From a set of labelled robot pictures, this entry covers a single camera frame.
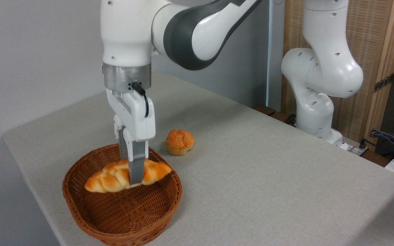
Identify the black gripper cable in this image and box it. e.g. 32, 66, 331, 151
131, 81, 149, 118

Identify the white vertical pole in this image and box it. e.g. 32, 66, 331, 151
266, 0, 285, 110

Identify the long braided bread roll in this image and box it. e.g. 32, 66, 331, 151
84, 158, 172, 194

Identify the wooden woven screen panel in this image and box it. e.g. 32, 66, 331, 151
281, 0, 394, 151

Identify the round orange bread bun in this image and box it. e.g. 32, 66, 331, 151
165, 129, 195, 156

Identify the dark cable bundle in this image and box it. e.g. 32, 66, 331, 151
369, 129, 394, 161

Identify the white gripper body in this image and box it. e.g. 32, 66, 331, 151
106, 88, 156, 142

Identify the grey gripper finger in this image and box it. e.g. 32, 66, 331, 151
123, 127, 149, 187
114, 115, 129, 161

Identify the metal screen hinge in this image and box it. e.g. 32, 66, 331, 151
374, 73, 394, 93

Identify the brown wicker basket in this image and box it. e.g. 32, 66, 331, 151
62, 143, 183, 246

